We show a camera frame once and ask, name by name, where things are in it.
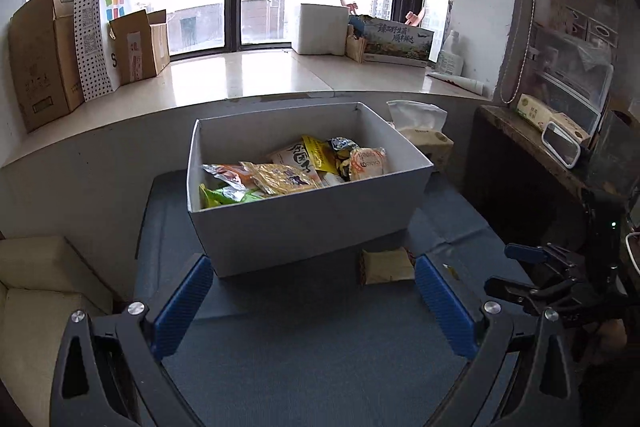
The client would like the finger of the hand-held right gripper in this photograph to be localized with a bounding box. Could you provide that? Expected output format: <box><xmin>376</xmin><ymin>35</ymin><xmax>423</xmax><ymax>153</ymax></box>
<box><xmin>504</xmin><ymin>243</ymin><xmax>581</xmax><ymax>274</ymax></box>
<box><xmin>484</xmin><ymin>274</ymin><xmax>577</xmax><ymax>309</ymax></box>

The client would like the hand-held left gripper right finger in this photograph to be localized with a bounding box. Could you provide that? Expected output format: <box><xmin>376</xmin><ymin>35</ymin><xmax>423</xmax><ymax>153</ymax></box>
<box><xmin>414</xmin><ymin>254</ymin><xmax>584</xmax><ymax>427</ymax></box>

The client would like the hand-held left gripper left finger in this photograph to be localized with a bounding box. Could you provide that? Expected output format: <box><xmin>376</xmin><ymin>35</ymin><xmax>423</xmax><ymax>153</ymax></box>
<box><xmin>50</xmin><ymin>254</ymin><xmax>215</xmax><ymax>427</ymax></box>

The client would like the small brown snack packet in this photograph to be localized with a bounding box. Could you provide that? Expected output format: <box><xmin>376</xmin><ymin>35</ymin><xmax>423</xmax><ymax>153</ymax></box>
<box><xmin>357</xmin><ymin>247</ymin><xmax>417</xmax><ymax>287</ymax></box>

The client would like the green snack packet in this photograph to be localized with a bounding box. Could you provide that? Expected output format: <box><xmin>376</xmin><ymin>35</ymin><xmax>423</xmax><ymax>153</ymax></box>
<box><xmin>199</xmin><ymin>183</ymin><xmax>266</xmax><ymax>210</ymax></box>

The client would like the white cardboard box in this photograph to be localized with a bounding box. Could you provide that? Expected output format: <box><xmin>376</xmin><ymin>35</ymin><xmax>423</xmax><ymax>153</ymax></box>
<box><xmin>186</xmin><ymin>102</ymin><xmax>434</xmax><ymax>279</ymax></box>

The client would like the large yellow snack bag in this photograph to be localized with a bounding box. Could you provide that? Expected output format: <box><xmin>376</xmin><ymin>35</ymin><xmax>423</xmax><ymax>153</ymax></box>
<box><xmin>300</xmin><ymin>134</ymin><xmax>347</xmax><ymax>174</ymax></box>

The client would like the person's right hand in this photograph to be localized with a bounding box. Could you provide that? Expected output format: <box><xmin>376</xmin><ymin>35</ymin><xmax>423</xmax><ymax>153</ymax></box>
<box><xmin>595</xmin><ymin>319</ymin><xmax>632</xmax><ymax>359</ymax></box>

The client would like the white framed mirror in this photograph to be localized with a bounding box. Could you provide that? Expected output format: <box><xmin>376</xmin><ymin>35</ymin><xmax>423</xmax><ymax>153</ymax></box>
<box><xmin>541</xmin><ymin>121</ymin><xmax>584</xmax><ymax>170</ymax></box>

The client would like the dark wooden side desk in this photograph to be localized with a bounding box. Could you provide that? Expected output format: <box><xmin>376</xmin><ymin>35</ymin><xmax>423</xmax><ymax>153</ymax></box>
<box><xmin>470</xmin><ymin>104</ymin><xmax>640</xmax><ymax>219</ymax></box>

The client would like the blue table cloth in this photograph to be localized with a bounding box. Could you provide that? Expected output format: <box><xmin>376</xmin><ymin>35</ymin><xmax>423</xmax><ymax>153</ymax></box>
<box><xmin>132</xmin><ymin>169</ymin><xmax>537</xmax><ymax>427</ymax></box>

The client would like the beige sofa cushion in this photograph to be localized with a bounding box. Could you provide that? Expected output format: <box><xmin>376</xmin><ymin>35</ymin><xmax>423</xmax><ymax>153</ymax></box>
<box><xmin>0</xmin><ymin>234</ymin><xmax>115</xmax><ymax>427</ymax></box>

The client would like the beige tissue pack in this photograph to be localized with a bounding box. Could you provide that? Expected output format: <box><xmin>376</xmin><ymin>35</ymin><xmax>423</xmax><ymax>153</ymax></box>
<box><xmin>386</xmin><ymin>99</ymin><xmax>455</xmax><ymax>173</ymax></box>

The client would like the yellow brown snack packet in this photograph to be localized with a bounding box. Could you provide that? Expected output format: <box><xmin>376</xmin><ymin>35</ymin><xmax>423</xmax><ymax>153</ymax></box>
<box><xmin>240</xmin><ymin>161</ymin><xmax>324</xmax><ymax>197</ymax></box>

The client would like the orange white snack packet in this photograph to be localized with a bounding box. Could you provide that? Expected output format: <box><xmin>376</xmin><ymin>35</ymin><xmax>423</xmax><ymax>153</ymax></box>
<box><xmin>347</xmin><ymin>147</ymin><xmax>390</xmax><ymax>182</ymax></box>

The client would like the clear plastic storage container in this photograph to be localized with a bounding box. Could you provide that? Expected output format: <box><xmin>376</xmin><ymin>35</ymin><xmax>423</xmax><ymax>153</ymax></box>
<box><xmin>527</xmin><ymin>22</ymin><xmax>615</xmax><ymax>133</ymax></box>

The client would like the white printed snack packet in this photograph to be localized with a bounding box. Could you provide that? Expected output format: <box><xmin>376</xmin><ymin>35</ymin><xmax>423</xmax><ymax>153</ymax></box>
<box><xmin>265</xmin><ymin>142</ymin><xmax>321</xmax><ymax>174</ymax></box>

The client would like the white tube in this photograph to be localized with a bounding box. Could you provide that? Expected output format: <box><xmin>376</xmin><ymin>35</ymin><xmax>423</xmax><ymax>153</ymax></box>
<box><xmin>427</xmin><ymin>71</ymin><xmax>489</xmax><ymax>97</ymax></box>

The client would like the dark patterned snack packet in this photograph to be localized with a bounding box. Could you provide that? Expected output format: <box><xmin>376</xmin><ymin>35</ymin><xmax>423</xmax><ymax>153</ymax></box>
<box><xmin>327</xmin><ymin>137</ymin><xmax>362</xmax><ymax>180</ymax></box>

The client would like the white plastic bottle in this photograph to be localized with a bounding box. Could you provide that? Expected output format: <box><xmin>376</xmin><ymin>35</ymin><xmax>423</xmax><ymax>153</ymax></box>
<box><xmin>437</xmin><ymin>29</ymin><xmax>466</xmax><ymax>77</ymax></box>

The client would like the landscape printed box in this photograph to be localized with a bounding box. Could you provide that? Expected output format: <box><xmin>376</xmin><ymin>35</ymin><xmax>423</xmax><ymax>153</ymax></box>
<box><xmin>357</xmin><ymin>16</ymin><xmax>435</xmax><ymax>68</ymax></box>

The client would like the open brown cardboard box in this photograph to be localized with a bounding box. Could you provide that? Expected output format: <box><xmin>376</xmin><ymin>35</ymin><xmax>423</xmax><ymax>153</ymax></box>
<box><xmin>108</xmin><ymin>9</ymin><xmax>172</xmax><ymax>86</ymax></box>

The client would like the small brown paper bag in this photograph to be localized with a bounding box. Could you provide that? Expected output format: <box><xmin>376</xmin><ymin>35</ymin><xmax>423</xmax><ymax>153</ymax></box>
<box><xmin>345</xmin><ymin>32</ymin><xmax>369</xmax><ymax>64</ymax></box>

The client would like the white polka dot paper bag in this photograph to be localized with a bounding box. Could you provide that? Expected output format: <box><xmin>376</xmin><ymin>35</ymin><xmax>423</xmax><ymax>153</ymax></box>
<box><xmin>74</xmin><ymin>0</ymin><xmax>144</xmax><ymax>103</ymax></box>

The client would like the tall brown cardboard box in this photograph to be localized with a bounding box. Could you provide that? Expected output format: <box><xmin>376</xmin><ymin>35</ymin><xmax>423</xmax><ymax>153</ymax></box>
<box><xmin>7</xmin><ymin>0</ymin><xmax>86</xmax><ymax>134</ymax></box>

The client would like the white foam box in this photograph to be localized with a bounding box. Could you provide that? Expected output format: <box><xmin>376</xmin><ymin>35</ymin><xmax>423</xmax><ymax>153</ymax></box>
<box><xmin>291</xmin><ymin>3</ymin><xmax>351</xmax><ymax>56</ymax></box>

